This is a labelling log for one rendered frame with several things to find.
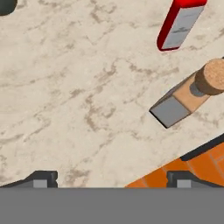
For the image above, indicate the dark round object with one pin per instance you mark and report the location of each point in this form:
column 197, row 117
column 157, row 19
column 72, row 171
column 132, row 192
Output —
column 6, row 6

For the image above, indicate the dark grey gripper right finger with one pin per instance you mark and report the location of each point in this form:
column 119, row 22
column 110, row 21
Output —
column 180, row 178

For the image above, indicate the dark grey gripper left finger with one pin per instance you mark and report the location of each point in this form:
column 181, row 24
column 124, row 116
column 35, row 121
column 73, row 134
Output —
column 43, row 178

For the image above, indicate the red bottle with grey label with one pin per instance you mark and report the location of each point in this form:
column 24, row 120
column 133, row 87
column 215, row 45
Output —
column 178, row 26

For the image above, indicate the tan bottle with cork stopper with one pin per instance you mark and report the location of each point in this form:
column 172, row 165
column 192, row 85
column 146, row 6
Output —
column 192, row 93

